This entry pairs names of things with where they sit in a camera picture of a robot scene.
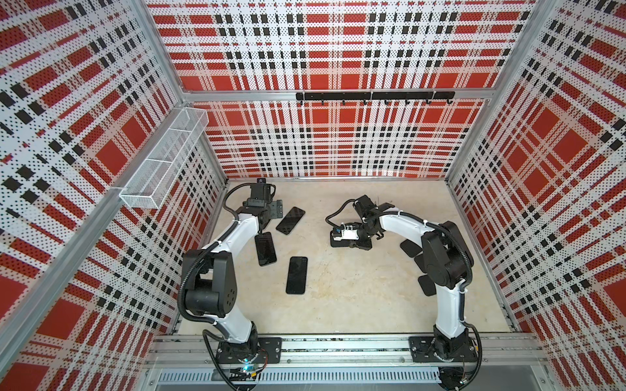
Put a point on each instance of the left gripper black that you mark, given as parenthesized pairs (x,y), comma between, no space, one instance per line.
(275,211)

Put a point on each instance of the black phone case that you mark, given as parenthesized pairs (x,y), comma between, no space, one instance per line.
(410,248)
(427,285)

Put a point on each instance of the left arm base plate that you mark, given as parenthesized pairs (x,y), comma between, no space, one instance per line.
(258,351)

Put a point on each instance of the black hook rail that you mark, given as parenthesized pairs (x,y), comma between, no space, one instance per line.
(426,96)

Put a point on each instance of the aluminium front rail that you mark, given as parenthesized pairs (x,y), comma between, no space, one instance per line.
(510,361)

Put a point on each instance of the black phone case middle right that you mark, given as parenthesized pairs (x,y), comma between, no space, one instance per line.
(410,248)

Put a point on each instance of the white wire mesh shelf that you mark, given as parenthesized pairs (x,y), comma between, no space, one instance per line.
(175,140)

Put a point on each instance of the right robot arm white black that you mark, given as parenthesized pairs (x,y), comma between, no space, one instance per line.
(444,257)

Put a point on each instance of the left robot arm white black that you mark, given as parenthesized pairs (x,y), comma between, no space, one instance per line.
(208,291)

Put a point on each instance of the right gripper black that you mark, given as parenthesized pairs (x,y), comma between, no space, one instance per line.
(357,243)

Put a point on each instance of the black smartphone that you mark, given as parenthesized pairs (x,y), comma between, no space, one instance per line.
(290,220)
(265,249)
(297,273)

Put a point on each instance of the black phone case lower right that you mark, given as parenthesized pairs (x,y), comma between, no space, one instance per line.
(427,285)

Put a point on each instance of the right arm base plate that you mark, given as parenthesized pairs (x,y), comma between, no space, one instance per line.
(440,349)

